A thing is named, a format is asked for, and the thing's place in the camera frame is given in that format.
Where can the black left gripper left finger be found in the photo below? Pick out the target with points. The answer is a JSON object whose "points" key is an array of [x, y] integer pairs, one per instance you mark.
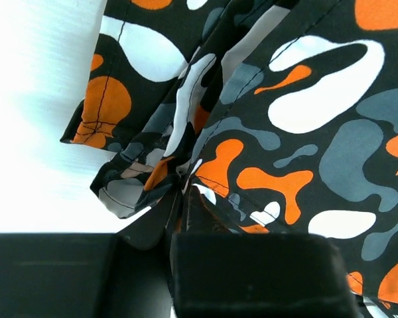
{"points": [[84, 275]]}

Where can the orange camouflage shorts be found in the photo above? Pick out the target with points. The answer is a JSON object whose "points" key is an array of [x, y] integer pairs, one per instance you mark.
{"points": [[257, 117]]}

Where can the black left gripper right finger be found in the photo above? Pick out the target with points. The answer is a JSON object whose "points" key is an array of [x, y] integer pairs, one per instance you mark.
{"points": [[217, 273]]}

